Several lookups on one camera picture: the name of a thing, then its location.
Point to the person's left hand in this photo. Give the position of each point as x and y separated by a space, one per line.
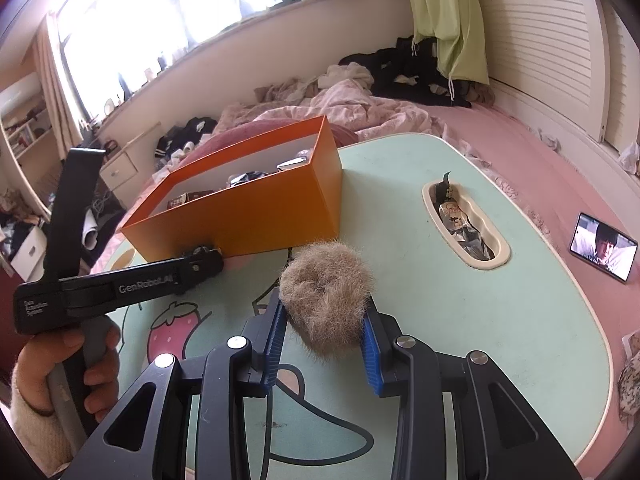
102 375

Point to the black striped clothes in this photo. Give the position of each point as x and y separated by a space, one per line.
192 130

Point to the person's left forearm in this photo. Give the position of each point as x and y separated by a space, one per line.
35 430

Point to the smartphone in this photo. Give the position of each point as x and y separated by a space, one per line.
602 247

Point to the white louvered cabinet door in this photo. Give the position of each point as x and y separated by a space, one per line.
540 25

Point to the pink crumpled blanket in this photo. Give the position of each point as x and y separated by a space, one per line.
350 105

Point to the green cartoon desktop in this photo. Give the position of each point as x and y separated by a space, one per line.
400 200

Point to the white drawer cabinet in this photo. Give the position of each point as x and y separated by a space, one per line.
120 170

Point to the white storage box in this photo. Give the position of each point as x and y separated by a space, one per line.
30 255

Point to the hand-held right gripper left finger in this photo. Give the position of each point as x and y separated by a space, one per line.
272 345

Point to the white garment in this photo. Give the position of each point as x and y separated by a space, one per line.
345 76

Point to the pink bed sheet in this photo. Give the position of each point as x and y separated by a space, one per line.
525 160

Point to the white fluffy scrunchie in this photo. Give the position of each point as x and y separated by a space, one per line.
304 154

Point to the window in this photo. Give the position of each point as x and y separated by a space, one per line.
175 20

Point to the white paper roll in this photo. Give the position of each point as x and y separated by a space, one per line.
91 230

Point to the black patterned cloth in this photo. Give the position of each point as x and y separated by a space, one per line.
465 230

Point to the white wall shelf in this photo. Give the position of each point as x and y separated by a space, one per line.
25 130

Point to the beige curtain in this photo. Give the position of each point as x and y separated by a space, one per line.
57 85

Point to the brown fluffy scrunchie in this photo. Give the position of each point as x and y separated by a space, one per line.
325 295

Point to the green hanging garment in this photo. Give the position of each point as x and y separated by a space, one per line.
445 20

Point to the orange cardboard box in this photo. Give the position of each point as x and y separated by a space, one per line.
260 210

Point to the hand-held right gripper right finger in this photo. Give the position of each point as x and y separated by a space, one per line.
370 355

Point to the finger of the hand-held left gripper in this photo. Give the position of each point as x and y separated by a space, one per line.
200 267

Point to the black clothes pile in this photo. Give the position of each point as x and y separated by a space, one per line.
400 70

